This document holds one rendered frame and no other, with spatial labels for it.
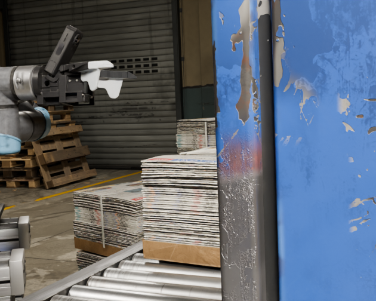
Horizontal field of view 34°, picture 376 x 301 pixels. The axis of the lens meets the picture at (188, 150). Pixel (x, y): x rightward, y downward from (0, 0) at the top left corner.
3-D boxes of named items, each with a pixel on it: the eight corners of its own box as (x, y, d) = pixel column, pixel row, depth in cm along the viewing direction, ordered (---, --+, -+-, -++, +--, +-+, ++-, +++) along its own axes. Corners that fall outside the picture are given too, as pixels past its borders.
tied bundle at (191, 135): (176, 173, 276) (173, 121, 274) (219, 166, 296) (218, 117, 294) (241, 178, 249) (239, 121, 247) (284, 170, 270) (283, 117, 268)
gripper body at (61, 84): (98, 105, 135) (47, 107, 138) (98, 66, 136) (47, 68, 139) (84, 101, 128) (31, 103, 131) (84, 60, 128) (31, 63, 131)
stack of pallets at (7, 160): (33, 175, 988) (28, 94, 976) (85, 175, 955) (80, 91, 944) (-21, 188, 863) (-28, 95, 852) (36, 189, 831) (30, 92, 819)
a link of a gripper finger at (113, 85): (132, 100, 140) (92, 98, 136) (132, 73, 140) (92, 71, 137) (136, 98, 137) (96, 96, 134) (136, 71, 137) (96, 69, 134)
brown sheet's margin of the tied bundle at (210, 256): (178, 242, 155) (177, 225, 154) (286, 253, 140) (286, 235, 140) (142, 258, 141) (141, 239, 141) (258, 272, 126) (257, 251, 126)
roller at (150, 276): (109, 286, 140) (108, 264, 140) (315, 307, 121) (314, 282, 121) (97, 292, 136) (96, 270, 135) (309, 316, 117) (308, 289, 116)
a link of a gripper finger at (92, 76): (114, 89, 123) (89, 94, 130) (114, 59, 123) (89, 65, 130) (101, 88, 121) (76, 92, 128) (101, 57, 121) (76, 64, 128)
